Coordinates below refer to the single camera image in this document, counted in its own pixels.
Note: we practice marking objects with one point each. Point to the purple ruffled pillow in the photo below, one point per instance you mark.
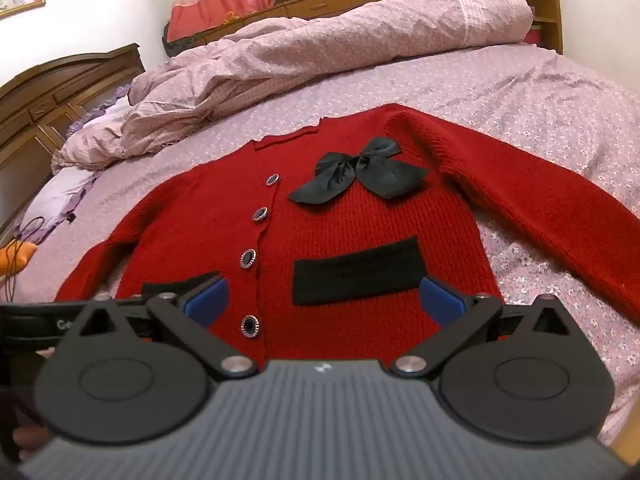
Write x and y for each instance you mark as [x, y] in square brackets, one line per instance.
[57, 197]

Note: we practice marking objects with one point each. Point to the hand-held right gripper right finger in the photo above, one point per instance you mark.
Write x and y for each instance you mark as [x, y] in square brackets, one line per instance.
[440, 304]

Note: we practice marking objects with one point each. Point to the person's left hand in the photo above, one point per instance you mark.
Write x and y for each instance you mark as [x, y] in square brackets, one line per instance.
[31, 442]

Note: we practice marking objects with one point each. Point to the floral pink bed sheet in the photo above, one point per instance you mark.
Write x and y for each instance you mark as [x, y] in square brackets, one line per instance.
[540, 110]

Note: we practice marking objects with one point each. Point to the dark wooden headboard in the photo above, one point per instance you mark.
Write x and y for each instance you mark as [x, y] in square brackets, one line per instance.
[45, 95]

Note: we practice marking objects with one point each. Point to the red box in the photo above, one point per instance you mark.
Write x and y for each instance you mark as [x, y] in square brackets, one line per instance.
[536, 35]

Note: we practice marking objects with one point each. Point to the red knit cardigan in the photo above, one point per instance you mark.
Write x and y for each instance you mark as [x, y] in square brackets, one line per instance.
[350, 220]

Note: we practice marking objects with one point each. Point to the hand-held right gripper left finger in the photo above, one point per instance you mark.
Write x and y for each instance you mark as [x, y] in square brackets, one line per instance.
[209, 302]

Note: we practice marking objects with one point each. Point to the pink checked quilt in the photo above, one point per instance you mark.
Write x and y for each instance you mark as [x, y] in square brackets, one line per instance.
[310, 55]

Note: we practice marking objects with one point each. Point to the orange soft object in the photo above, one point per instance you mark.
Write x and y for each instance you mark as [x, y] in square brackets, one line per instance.
[15, 256]

